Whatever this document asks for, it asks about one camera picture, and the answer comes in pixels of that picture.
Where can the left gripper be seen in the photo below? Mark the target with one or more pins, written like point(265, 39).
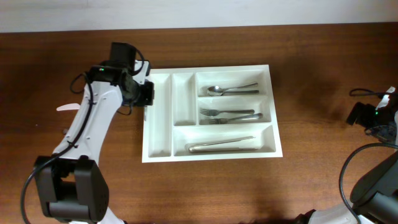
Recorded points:
point(148, 95)

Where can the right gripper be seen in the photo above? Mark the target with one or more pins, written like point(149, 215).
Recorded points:
point(366, 109)

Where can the pink plastic knife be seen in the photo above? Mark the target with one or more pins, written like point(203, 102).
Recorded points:
point(71, 106)

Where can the metal fork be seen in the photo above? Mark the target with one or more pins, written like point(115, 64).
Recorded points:
point(208, 112)
point(241, 118)

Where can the metal tablespoon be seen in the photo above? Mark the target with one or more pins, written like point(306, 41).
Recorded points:
point(247, 92)
point(217, 90)

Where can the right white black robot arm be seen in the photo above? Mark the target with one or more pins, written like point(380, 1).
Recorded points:
point(373, 198)

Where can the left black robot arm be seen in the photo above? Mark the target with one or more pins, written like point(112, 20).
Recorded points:
point(70, 185)

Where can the white plastic cutlery tray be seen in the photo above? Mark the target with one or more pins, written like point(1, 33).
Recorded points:
point(174, 119)

